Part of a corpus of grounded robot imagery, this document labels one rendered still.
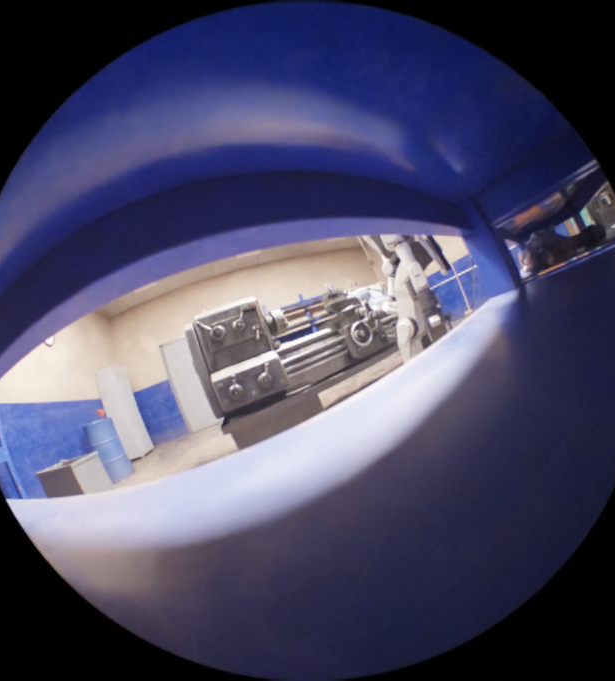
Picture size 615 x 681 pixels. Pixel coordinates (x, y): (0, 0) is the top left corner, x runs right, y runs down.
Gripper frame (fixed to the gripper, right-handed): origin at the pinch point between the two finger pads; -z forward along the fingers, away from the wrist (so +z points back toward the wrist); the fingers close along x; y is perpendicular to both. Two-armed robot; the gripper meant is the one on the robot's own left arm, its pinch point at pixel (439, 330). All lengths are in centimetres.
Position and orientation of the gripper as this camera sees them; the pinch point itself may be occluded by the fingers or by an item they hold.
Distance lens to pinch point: 98.6
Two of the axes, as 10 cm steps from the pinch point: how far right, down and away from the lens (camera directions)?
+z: -3.2, -9.4, 1.5
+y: -5.1, 0.4, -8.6
